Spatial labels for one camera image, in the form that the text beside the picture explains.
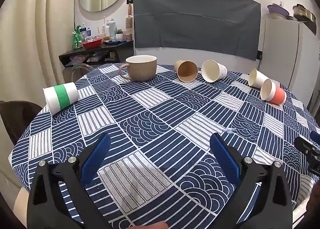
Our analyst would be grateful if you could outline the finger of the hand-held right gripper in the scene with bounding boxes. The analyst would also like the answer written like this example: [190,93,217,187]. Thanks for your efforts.
[310,131,320,150]
[294,137,320,176]

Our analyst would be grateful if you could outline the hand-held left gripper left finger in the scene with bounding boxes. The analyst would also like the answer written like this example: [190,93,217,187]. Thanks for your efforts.
[27,134,112,229]

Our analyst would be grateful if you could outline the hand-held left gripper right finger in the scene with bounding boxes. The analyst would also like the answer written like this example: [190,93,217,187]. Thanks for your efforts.
[209,133,293,229]

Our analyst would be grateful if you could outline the orange and white paper cup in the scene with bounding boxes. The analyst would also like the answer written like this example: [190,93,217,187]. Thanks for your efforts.
[260,79,286,106]

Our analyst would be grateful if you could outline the white cup with green band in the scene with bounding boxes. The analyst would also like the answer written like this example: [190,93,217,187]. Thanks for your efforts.
[43,82,79,115]

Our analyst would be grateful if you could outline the white cup with yellow rim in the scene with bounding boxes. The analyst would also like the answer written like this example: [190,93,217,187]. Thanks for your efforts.
[248,68,270,88]

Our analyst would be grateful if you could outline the brown paper cup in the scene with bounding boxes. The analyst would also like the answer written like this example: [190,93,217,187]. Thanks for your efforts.
[175,60,198,83]

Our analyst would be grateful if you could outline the person's left hand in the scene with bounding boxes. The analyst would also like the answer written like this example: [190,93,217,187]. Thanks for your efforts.
[134,221,168,229]

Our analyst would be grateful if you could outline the blue white patterned tablecloth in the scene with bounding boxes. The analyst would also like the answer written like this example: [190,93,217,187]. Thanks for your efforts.
[9,63,320,229]

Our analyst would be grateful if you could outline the transparent chair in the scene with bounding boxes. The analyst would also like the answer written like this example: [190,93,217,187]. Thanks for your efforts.
[71,63,96,83]

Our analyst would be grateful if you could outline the brown chair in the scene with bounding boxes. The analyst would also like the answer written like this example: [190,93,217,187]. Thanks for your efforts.
[0,101,43,146]

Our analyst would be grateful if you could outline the white refrigerator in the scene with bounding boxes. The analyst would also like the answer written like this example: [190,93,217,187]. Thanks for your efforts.
[259,15,320,110]

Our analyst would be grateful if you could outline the beige ceramic mug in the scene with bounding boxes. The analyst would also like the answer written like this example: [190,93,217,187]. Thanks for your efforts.
[118,55,157,82]

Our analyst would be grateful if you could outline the dark side table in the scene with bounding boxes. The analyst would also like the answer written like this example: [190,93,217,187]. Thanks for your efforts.
[59,40,134,70]

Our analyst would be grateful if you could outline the red bowl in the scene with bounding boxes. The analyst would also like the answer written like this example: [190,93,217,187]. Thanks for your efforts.
[82,38,103,50]

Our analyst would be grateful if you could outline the green plastic bottle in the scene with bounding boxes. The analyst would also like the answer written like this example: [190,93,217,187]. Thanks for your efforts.
[72,25,84,50]

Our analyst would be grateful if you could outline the metal cooking pot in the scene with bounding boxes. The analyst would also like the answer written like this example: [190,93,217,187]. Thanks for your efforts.
[293,4,317,23]

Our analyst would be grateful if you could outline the white lotion bottle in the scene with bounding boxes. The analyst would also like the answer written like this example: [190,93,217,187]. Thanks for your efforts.
[109,18,116,39]

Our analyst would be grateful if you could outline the beige curtain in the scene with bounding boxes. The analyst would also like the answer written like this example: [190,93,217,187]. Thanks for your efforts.
[0,0,84,189]

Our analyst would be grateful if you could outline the purple bowl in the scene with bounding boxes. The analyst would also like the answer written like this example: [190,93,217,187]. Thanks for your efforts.
[267,4,290,17]

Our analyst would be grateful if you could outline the grey cloth cover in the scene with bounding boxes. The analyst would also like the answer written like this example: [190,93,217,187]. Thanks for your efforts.
[133,0,261,61]

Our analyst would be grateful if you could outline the wooden hairbrush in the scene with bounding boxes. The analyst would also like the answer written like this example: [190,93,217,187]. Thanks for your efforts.
[125,4,133,30]

